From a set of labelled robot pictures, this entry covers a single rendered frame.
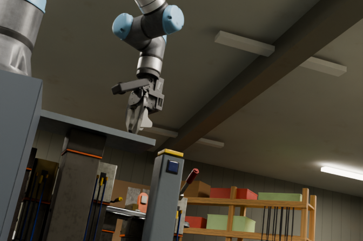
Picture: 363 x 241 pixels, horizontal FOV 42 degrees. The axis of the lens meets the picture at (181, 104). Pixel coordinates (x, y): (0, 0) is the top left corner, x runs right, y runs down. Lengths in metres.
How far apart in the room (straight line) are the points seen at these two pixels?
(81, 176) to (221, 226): 5.66
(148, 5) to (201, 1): 2.38
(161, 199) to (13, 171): 0.61
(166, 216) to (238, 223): 5.45
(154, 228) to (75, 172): 0.27
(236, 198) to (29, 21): 6.08
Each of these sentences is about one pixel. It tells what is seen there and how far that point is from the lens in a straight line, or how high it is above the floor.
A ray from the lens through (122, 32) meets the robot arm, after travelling 1.40.
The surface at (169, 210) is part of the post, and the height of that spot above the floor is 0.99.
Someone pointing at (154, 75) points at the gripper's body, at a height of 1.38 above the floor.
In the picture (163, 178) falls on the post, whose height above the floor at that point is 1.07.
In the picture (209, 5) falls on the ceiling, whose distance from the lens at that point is 3.71.
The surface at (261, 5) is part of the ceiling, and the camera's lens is 3.65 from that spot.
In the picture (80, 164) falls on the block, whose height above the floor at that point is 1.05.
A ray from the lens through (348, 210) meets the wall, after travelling 9.49.
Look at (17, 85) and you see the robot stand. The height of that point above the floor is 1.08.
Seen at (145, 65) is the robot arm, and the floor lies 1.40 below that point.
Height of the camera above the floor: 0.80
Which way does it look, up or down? 21 degrees up
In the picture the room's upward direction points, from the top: 9 degrees clockwise
